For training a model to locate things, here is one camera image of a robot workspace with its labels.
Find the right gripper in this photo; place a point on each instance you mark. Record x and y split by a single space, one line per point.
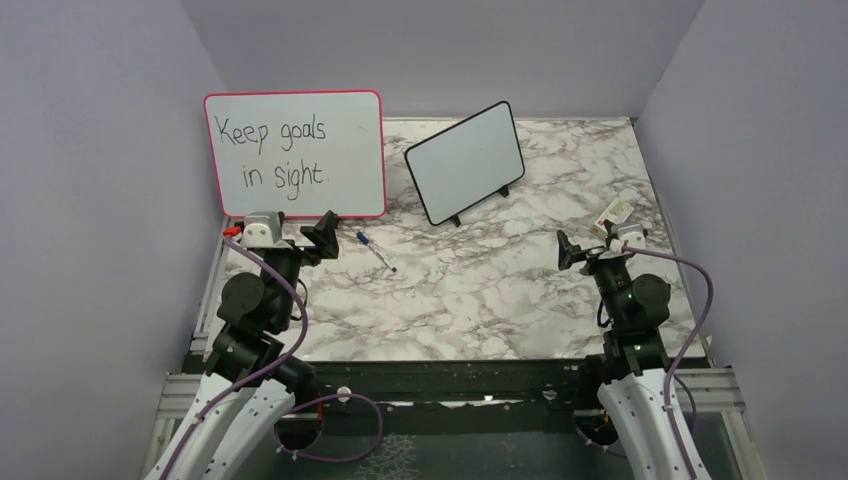
569 253

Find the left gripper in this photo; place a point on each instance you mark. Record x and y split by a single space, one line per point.
323 235

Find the white whiteboard marker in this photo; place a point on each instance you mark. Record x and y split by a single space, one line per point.
366 241

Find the black framed whiteboard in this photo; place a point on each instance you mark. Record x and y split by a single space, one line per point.
462 165

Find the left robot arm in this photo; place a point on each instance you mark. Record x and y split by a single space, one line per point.
250 379

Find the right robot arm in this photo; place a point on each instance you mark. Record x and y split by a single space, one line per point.
634 378

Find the pink framed whiteboard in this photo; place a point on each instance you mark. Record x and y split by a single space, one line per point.
299 152

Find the white green eraser box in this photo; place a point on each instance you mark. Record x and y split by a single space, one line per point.
616 212

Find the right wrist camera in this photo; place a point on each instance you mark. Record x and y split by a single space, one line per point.
630 234

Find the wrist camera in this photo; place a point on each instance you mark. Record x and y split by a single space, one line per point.
262 230
630 234

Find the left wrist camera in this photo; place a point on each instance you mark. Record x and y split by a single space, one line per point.
262 230

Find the black metal base rail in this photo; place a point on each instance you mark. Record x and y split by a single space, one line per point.
562 384

